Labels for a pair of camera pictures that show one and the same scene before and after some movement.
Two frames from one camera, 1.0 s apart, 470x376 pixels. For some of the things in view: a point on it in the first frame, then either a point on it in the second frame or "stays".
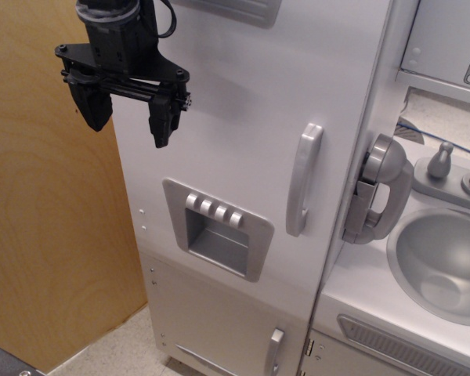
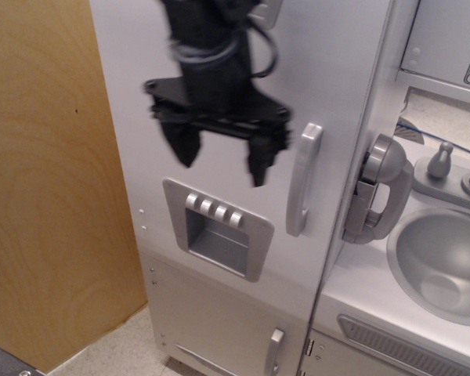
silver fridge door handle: (305, 158) stays
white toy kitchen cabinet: (358, 283) stays
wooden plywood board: (59, 264) stays
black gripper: (122, 58) -> (210, 41)
